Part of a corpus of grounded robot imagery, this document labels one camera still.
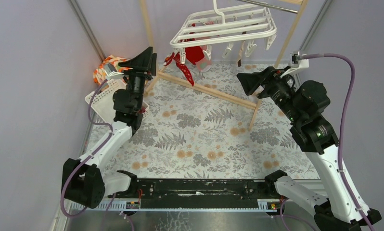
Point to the red santa sock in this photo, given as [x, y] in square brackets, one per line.
[196, 56]

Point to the brown beige sock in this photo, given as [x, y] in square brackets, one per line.
[240, 54]

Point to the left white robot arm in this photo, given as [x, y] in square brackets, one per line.
[82, 179]

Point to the metal hanging rod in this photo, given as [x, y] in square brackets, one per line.
[269, 6]

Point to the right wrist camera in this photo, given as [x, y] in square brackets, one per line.
[298, 64]

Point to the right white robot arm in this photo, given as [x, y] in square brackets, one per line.
[341, 209]

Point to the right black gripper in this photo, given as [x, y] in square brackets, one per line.
[250, 82]

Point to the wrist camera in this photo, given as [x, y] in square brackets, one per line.
[111, 72]
[298, 64]

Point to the white slotted cable duct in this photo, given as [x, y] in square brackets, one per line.
[128, 205]

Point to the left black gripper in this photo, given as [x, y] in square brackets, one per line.
[140, 70]

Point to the floral patterned mat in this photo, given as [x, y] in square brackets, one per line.
[190, 134]

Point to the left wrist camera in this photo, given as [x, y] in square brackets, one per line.
[111, 72]

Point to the red patterned sock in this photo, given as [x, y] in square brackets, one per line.
[175, 56]

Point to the orange floral cloth bundle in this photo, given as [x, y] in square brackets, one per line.
[99, 76]

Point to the white plastic basket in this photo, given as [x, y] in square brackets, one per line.
[104, 100]

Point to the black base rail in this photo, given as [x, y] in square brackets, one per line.
[196, 190]

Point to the white clip sock hanger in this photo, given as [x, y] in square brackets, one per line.
[247, 23]

